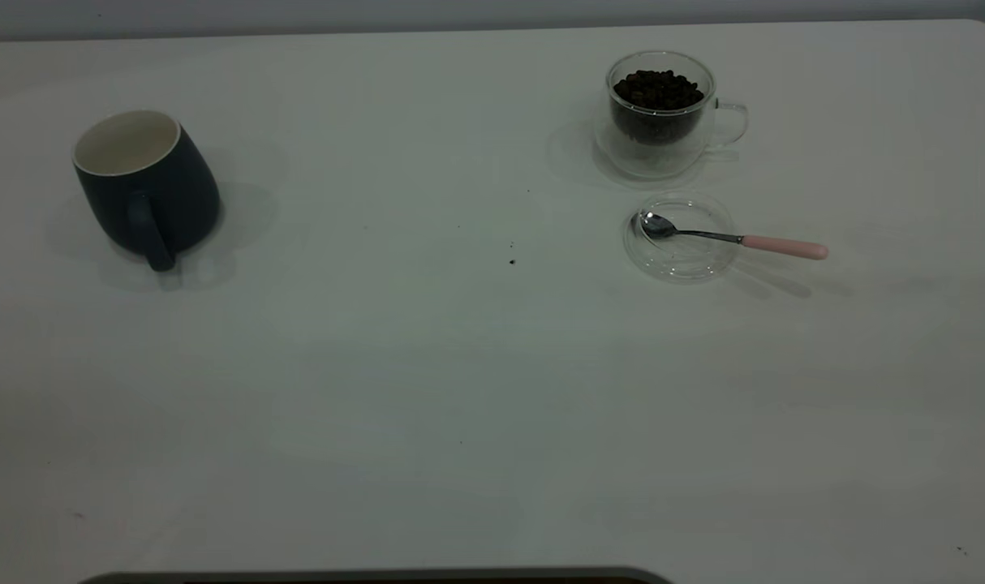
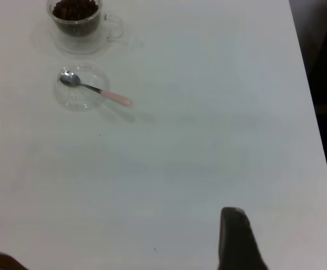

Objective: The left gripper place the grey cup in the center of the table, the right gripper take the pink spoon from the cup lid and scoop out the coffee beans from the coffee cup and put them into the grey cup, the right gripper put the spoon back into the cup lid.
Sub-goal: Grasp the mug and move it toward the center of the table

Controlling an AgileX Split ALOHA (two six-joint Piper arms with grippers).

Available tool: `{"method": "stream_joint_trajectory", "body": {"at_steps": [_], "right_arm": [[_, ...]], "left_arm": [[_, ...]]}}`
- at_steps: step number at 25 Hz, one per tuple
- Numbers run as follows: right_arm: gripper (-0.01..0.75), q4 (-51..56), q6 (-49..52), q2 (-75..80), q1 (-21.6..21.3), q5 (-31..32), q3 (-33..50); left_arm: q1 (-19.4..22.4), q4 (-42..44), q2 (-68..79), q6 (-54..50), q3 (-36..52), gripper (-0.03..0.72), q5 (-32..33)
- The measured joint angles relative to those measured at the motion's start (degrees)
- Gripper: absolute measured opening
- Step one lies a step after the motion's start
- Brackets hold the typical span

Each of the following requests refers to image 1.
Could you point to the heap of coffee beans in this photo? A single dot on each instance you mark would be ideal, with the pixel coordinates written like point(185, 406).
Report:
point(659, 93)

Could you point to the dark grey ceramic mug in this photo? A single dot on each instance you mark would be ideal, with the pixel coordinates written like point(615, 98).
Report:
point(176, 182)

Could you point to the clear glass saucer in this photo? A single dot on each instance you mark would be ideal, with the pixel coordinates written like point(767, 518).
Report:
point(687, 264)

